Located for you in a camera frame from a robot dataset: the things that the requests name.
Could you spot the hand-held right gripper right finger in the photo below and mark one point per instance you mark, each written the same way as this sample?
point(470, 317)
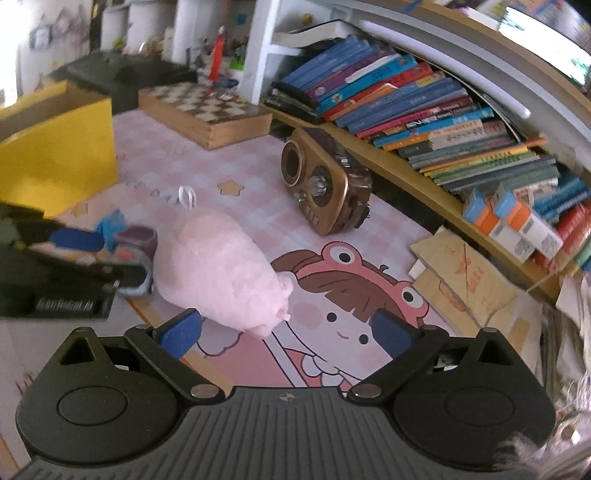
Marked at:
point(392, 333)

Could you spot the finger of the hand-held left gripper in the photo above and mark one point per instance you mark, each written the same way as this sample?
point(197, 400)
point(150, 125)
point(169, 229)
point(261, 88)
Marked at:
point(99, 273)
point(76, 240)

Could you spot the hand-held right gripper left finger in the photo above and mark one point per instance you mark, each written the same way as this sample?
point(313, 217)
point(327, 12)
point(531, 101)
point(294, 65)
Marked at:
point(182, 333)

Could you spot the grey toy car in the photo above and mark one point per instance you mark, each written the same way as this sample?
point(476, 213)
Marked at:
point(136, 244)

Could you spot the yellow cardboard box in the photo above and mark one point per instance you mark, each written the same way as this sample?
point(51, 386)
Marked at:
point(55, 166)

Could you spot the pink plush toy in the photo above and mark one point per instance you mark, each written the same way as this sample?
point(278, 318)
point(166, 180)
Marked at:
point(217, 263)

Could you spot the pink checkered desktop cloth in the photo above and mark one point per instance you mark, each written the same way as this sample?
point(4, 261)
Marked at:
point(231, 161)

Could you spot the blue tissue packet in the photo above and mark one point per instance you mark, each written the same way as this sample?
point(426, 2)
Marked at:
point(113, 224)

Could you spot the cartoon printed desk mat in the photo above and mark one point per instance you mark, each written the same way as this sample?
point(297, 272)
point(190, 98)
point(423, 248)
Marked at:
point(332, 295)

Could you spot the brown paper envelopes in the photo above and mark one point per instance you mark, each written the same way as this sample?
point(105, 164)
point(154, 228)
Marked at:
point(466, 277)

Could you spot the orange blue small box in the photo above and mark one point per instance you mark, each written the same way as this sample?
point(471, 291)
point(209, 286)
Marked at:
point(480, 213)
point(526, 226)

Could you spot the curved wooden bookshelf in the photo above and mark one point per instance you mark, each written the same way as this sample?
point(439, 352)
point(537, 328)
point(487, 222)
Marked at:
point(415, 184)

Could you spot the brown retro radio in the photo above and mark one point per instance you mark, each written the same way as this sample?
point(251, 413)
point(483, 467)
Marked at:
point(323, 184)

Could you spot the black electronic keyboard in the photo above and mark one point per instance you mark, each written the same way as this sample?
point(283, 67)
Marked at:
point(124, 76)

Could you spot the pile of papers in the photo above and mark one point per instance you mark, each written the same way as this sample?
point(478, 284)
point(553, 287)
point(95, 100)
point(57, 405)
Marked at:
point(568, 323)

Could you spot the wooden chessboard box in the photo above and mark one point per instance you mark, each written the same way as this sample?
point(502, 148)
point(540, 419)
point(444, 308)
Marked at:
point(207, 113)

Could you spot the grey fluffy cloth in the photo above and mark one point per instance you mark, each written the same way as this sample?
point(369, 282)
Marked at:
point(535, 454)

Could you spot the red figurine bottle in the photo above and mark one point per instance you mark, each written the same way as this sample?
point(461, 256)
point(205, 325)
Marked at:
point(217, 57)

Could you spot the white jar green lid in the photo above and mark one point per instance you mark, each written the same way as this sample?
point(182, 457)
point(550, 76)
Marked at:
point(236, 74)

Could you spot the row of colourful books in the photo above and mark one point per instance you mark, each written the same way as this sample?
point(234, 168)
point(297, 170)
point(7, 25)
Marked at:
point(415, 101)

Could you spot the white shelf unit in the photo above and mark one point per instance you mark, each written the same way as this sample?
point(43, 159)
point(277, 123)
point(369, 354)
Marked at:
point(265, 55)

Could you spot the white light bar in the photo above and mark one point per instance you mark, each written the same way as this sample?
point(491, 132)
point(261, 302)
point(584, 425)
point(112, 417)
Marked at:
point(461, 74)

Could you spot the thick book with white pages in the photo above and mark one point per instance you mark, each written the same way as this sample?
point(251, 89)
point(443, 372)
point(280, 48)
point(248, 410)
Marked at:
point(314, 33)

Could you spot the tablet with lit screen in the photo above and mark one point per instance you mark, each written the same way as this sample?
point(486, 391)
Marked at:
point(545, 41)

